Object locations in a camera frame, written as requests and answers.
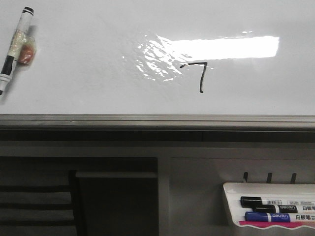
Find black and white whiteboard marker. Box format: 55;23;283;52
0;6;35;95

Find blue capped whiteboard marker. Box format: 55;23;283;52
245;211;315;223

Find dark cabinet box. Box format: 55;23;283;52
75;172;159;236

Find black hook left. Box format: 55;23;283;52
243;172;249;183

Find black hook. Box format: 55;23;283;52
266;173;273;183
243;172;249;183
290;173;297;184

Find black hook middle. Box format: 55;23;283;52
266;173;273;183

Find white plastic marker tray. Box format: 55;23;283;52
223;182;315;236

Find black capped marker upper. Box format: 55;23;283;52
240;196;315;207

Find black capped marker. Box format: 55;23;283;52
252;205;315;213
240;196;315;207

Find black hook right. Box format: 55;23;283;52
290;173;297;184

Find dark slatted chair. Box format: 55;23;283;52
0;170;88;236

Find black capped marker middle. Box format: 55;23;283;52
252;205;315;213

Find white whiteboard with metal frame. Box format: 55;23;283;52
0;0;315;132

